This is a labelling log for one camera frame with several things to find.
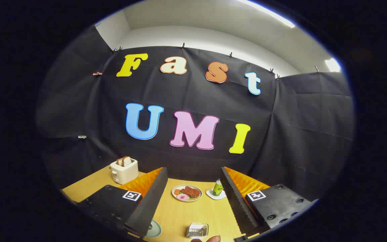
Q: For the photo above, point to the brown meat piece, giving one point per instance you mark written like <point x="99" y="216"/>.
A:
<point x="190" y="192"/>

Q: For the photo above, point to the cream white toaster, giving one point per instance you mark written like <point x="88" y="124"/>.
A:
<point x="124" y="173"/>

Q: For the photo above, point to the pale teal round plate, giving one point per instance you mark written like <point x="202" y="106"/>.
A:
<point x="155" y="230"/>

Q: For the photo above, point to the pink ham slice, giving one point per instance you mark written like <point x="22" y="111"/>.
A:
<point x="182" y="197"/>

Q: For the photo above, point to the white square coaster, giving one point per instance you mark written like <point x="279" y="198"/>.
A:
<point x="210" y="195"/>

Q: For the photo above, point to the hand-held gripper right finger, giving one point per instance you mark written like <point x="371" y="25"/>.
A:
<point x="237" y="205"/>

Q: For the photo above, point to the green label drink bottle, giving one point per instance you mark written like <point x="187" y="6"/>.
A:
<point x="218" y="189"/>

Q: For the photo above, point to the white oval food plate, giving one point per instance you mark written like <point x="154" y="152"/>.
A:
<point x="176" y="198"/>

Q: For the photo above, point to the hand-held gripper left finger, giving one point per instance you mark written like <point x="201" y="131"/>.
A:
<point x="149" y="201"/>

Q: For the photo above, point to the square ceiling light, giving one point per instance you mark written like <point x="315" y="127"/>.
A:
<point x="333" y="65"/>

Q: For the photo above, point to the toast bread slice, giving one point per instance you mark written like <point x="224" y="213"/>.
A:
<point x="127" y="161"/>
<point x="119" y="161"/>

